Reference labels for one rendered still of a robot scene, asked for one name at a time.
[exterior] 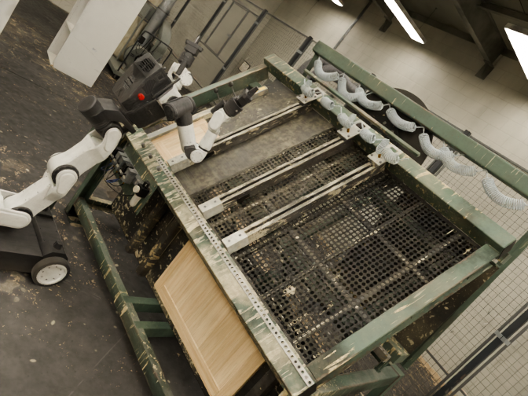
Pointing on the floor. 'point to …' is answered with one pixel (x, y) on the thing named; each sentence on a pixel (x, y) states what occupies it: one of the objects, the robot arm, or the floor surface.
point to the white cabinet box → (91, 36)
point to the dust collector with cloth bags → (155, 11)
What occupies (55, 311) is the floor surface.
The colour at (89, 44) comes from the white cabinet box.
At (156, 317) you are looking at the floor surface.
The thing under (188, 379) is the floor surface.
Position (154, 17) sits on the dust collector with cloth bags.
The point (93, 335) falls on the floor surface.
